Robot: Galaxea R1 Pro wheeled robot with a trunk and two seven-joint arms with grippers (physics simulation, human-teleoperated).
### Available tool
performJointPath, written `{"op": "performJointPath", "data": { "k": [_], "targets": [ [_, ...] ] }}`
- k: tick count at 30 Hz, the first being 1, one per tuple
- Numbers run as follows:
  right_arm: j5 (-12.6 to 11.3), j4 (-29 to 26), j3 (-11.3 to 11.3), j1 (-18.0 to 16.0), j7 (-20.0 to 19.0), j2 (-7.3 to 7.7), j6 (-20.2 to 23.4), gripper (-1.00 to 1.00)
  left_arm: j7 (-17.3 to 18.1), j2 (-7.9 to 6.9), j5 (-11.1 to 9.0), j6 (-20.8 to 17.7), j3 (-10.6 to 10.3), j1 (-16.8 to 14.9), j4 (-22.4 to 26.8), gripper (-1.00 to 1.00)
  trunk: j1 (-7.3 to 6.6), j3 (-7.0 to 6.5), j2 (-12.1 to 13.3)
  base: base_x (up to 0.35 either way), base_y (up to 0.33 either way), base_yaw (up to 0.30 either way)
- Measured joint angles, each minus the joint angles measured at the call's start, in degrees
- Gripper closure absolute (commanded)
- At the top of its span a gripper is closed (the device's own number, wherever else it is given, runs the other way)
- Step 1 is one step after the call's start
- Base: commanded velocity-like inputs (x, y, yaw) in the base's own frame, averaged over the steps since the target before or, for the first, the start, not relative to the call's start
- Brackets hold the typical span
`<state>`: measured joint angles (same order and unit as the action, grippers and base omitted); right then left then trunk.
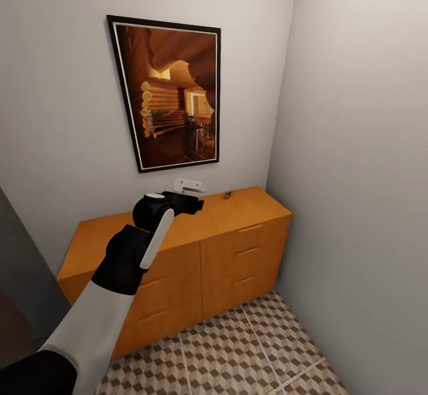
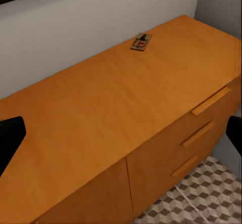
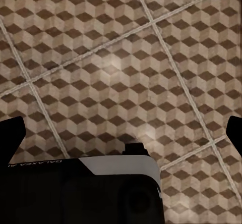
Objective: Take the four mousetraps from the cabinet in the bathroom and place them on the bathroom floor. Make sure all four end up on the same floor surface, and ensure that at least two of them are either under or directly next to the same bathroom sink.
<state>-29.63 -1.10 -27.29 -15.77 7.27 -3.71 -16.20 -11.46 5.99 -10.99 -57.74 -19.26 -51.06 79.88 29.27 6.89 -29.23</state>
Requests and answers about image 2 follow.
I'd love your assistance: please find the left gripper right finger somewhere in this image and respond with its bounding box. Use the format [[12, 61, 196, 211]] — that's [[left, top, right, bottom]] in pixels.
[[226, 116, 242, 157]]

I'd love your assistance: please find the mousetrap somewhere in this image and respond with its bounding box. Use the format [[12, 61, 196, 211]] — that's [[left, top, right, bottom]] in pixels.
[[130, 33, 152, 51]]

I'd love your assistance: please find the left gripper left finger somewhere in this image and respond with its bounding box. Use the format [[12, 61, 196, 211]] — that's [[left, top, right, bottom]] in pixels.
[[0, 116, 26, 177]]

